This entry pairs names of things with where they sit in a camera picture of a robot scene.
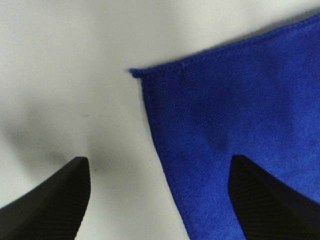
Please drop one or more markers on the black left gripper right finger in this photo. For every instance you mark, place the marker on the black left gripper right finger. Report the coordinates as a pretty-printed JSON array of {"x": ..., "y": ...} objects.
[{"x": 268, "y": 209}]

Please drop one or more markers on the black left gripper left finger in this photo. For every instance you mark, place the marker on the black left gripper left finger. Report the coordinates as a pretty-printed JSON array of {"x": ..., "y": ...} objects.
[{"x": 53, "y": 210}]

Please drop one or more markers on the blue towel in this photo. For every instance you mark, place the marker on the blue towel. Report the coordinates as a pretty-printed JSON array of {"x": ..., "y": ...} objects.
[{"x": 258, "y": 97}]

